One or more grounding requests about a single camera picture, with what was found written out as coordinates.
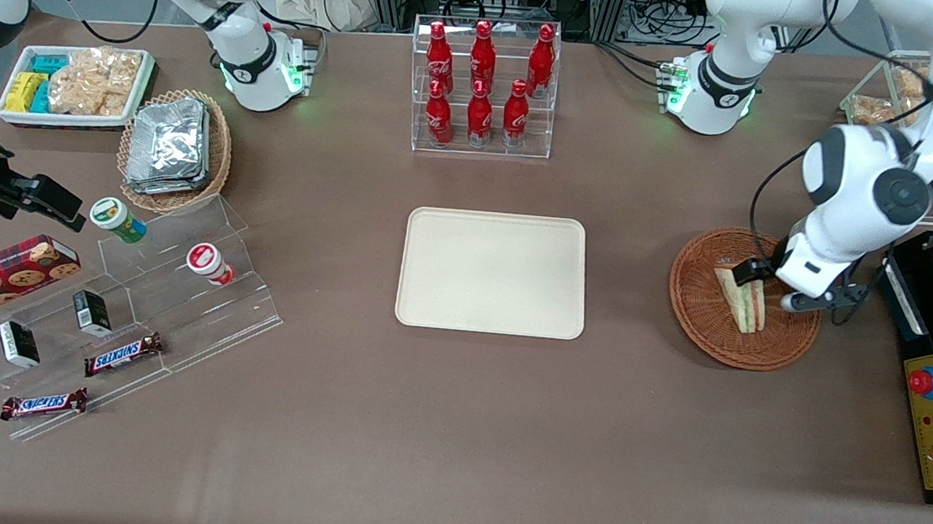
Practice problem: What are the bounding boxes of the triangular sandwich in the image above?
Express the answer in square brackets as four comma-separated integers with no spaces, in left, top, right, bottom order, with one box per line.
[709,262,771,336]

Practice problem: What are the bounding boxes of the brown round wicker basket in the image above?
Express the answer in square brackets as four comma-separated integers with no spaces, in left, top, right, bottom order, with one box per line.
[662,221,830,377]

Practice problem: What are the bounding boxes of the white rectangular snack tray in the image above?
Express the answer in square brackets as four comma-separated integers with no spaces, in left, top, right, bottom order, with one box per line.
[0,37,159,139]

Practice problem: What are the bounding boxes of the tan oval wicker basket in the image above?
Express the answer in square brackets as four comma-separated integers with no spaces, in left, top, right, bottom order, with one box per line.
[112,83,239,220]

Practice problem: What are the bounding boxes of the beige plastic tray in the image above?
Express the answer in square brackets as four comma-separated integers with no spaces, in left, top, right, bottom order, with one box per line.
[394,204,594,342]

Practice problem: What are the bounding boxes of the green lidded snack cup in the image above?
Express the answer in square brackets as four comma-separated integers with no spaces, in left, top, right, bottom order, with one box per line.
[87,194,151,246]

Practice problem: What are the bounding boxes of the yellow snack packet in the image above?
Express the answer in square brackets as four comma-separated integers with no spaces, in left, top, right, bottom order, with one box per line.
[3,69,50,115]

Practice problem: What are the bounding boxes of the small black box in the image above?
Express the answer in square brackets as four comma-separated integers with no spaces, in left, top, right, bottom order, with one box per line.
[0,318,45,370]
[69,288,116,339]

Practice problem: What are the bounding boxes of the clear bag of crackers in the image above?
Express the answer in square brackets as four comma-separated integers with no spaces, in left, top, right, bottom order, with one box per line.
[45,42,145,122]

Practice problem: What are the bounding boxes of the silver foil packet stack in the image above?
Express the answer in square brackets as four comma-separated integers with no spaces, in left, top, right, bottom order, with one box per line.
[122,93,217,200]

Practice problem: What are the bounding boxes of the clear bag of snacks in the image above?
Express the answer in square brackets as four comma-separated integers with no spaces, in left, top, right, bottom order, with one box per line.
[849,94,901,131]
[889,63,933,103]

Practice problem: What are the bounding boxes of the clear acrylic stepped stand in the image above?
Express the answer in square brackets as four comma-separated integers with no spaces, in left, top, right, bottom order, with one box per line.
[0,175,295,464]

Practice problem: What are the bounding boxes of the red lidded snack cup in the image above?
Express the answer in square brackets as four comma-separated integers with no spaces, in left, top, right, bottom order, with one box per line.
[183,241,238,288]

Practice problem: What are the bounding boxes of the snickers chocolate bar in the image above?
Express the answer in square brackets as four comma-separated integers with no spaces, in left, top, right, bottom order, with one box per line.
[0,379,91,430]
[82,326,167,384]

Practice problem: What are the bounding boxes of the red cola bottle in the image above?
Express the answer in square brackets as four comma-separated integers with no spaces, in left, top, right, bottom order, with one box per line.
[500,78,532,149]
[422,79,458,148]
[525,22,558,99]
[464,79,496,148]
[467,19,501,96]
[423,20,459,97]

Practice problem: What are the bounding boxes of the clear acrylic bottle rack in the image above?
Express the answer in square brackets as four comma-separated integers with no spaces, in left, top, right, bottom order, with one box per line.
[403,10,565,165]

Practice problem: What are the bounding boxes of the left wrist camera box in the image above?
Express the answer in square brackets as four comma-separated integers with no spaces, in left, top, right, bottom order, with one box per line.
[780,275,872,321]

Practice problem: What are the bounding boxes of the white wire rack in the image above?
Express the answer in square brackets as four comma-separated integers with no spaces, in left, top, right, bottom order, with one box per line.
[829,44,933,229]

